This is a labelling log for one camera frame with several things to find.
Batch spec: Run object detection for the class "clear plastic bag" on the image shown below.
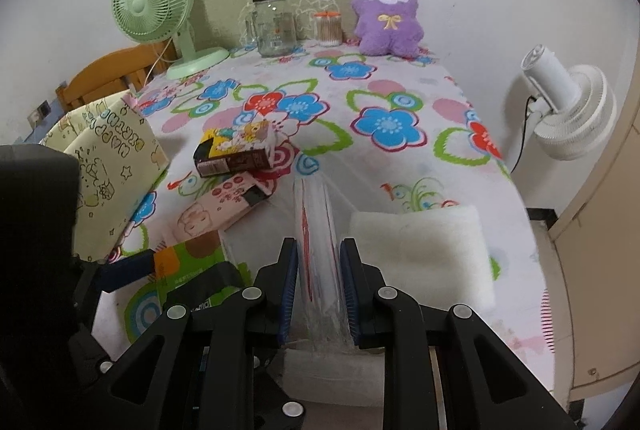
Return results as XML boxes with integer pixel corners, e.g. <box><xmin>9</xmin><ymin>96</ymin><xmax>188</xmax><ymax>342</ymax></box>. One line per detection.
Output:
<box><xmin>293</xmin><ymin>174</ymin><xmax>352</xmax><ymax>353</ymax></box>

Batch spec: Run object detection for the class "green orange box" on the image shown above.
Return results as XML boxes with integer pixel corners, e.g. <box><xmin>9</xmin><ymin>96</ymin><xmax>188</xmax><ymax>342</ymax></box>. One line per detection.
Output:
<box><xmin>154</xmin><ymin>231</ymin><xmax>253</xmax><ymax>312</ymax></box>

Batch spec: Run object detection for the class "white foam sponge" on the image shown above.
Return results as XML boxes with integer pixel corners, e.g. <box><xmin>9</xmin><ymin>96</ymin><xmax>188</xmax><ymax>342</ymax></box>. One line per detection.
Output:
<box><xmin>349</xmin><ymin>205</ymin><xmax>496</xmax><ymax>314</ymax></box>

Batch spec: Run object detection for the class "yellow patterned fabric box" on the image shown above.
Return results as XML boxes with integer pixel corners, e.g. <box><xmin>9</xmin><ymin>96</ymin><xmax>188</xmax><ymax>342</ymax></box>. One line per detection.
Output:
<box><xmin>40</xmin><ymin>90</ymin><xmax>169</xmax><ymax>262</ymax></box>

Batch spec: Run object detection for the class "pink carton box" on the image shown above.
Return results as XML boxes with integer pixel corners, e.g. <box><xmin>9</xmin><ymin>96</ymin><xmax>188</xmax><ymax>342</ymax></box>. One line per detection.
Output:
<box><xmin>170</xmin><ymin>172</ymin><xmax>271</xmax><ymax>242</ymax></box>

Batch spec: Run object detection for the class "yellow red snack box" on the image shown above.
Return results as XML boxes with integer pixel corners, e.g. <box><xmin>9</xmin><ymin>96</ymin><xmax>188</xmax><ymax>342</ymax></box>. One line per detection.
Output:
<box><xmin>193</xmin><ymin>120</ymin><xmax>276</xmax><ymax>177</ymax></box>

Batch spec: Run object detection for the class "wooden chair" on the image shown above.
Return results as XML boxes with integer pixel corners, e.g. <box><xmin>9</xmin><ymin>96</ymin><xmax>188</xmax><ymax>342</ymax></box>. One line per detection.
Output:
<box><xmin>55</xmin><ymin>40</ymin><xmax>177</xmax><ymax>112</ymax></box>

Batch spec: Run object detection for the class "floral tablecloth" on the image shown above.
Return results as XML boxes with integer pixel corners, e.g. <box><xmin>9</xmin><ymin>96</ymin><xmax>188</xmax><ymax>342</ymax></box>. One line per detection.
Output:
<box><xmin>112</xmin><ymin>43</ymin><xmax>554</xmax><ymax>388</ymax></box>

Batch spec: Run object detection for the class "green desk fan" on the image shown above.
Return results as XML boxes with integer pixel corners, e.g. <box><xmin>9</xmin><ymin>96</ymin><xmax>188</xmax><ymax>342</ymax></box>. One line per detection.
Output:
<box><xmin>111</xmin><ymin>0</ymin><xmax>229</xmax><ymax>80</ymax></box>

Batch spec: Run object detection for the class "white standing fan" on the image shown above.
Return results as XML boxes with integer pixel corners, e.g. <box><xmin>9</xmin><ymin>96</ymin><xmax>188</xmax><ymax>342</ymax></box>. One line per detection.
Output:
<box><xmin>521</xmin><ymin>44</ymin><xmax>617</xmax><ymax>161</ymax></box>

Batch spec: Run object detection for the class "glass jar mug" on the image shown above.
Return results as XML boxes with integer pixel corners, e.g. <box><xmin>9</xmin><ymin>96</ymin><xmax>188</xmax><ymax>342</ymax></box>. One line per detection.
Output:
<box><xmin>246</xmin><ymin>0</ymin><xmax>297</xmax><ymax>58</ymax></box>

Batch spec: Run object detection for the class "toothpick jar orange lid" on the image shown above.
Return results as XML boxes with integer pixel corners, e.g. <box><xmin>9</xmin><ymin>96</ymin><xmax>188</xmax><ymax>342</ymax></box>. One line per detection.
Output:
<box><xmin>312</xmin><ymin>10</ymin><xmax>344</xmax><ymax>47</ymax></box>

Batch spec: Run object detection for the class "purple plush bunny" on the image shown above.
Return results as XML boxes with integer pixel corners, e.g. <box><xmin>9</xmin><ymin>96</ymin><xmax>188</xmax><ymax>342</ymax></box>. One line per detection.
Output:
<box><xmin>352</xmin><ymin>0</ymin><xmax>424</xmax><ymax>58</ymax></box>

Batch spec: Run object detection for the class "wall power outlet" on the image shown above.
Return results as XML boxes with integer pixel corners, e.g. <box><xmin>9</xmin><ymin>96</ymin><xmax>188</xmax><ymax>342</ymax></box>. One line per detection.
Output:
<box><xmin>27</xmin><ymin>100</ymin><xmax>51</xmax><ymax>129</ymax></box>

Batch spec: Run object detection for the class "black fan cable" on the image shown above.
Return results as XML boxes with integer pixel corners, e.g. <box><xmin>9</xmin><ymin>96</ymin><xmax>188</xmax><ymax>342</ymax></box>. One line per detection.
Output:
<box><xmin>508</xmin><ymin>94</ymin><xmax>539</xmax><ymax>175</ymax></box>

